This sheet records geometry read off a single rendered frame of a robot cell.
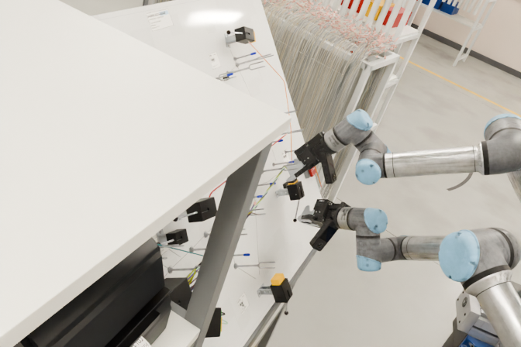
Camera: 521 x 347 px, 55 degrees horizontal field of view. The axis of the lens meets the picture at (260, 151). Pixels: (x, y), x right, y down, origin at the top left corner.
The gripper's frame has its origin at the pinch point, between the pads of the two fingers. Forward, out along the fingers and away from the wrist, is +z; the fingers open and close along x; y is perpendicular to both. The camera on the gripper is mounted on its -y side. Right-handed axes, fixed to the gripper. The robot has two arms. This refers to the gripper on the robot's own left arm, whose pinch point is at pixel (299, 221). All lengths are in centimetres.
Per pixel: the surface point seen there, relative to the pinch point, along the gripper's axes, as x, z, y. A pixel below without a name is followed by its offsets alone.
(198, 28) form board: 66, -2, 35
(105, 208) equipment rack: 102, -93, -38
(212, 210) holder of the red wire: 50, -22, -17
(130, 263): 87, -70, -40
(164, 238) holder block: 57, -18, -29
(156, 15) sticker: 81, -8, 26
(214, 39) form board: 59, 1, 37
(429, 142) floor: -285, 170, 204
